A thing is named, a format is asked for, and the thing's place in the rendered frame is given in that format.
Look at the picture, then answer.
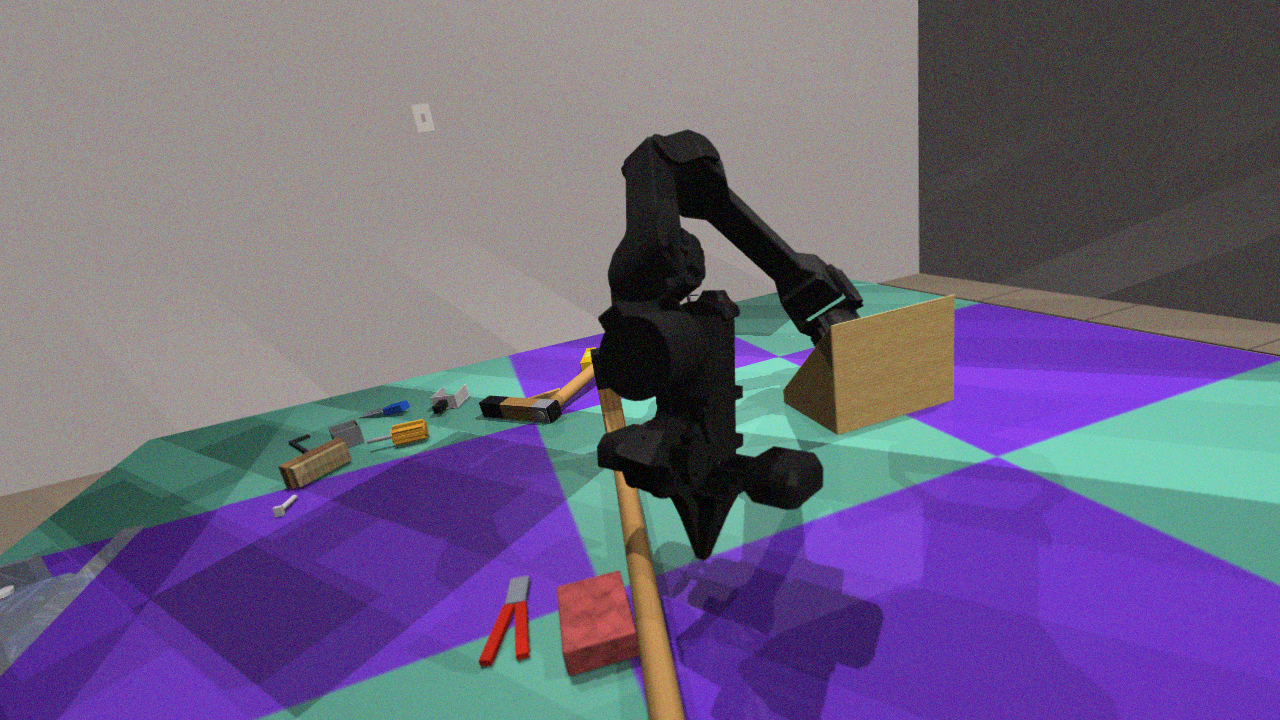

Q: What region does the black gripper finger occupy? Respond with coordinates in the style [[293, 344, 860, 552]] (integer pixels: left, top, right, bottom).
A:
[[690, 484, 744, 560], [669, 479, 705, 559]]

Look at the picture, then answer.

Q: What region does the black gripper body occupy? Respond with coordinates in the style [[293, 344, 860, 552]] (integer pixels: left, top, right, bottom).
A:
[[596, 377, 823, 509]]

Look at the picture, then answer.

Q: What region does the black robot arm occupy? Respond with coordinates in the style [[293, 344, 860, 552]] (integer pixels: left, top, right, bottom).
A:
[[598, 129, 864, 498]]

